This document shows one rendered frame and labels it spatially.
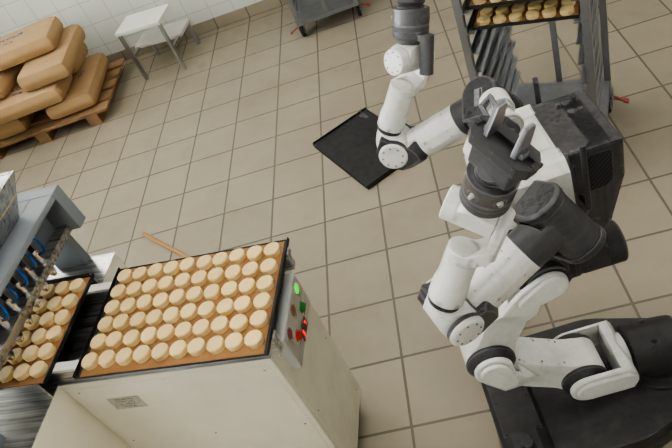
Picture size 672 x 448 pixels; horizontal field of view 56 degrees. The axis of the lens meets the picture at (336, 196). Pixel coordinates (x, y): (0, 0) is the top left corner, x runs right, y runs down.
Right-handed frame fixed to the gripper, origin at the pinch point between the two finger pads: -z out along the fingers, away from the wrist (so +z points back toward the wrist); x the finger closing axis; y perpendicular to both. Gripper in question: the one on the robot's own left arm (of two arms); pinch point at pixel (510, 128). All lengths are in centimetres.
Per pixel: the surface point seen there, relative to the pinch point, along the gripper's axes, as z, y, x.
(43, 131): 314, -27, 361
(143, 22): 263, 76, 365
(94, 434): 137, -83, 55
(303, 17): 247, 167, 278
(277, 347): 91, -30, 26
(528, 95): 165, 162, 80
